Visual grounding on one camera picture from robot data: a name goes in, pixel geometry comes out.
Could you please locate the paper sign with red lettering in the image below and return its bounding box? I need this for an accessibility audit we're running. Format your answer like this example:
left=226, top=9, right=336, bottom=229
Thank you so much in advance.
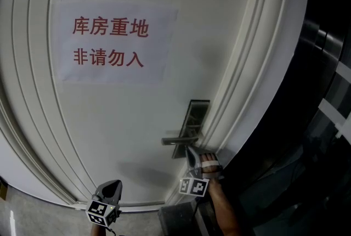
left=52, top=0, right=179, bottom=83

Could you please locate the metal door lever handle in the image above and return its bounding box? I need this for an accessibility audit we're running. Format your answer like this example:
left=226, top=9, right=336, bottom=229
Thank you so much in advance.
left=161, top=136, right=199, bottom=145

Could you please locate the white door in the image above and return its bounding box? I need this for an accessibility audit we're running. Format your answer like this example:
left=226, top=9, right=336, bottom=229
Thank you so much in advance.
left=0, top=0, right=264, bottom=212

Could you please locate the taped white paper notice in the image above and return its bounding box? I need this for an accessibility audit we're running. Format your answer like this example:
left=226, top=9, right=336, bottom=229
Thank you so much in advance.
left=318, top=60, right=351, bottom=138

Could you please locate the person's right hand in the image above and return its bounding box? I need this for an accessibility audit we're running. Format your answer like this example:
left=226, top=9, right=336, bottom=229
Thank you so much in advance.
left=201, top=152, right=220, bottom=162

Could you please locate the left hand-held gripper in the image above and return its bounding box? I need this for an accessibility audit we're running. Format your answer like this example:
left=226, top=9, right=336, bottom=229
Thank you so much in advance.
left=85, top=179, right=123, bottom=227

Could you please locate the person's right forearm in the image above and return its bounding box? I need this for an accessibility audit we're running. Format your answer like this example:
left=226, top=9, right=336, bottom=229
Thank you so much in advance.
left=207, top=177, right=244, bottom=236

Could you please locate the dark metal door lock plate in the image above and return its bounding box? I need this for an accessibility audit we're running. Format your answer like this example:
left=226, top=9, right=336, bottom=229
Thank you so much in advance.
left=172, top=99, right=211, bottom=159

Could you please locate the person's left forearm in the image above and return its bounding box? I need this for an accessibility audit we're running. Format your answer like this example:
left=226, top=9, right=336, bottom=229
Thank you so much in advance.
left=90, top=224, right=110, bottom=236

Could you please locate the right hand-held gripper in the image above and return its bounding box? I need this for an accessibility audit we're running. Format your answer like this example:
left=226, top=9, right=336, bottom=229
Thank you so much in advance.
left=179, top=146, right=224, bottom=198

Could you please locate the black framed glass door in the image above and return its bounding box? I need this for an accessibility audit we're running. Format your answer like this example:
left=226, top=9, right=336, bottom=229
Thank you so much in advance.
left=227, top=0, right=351, bottom=236

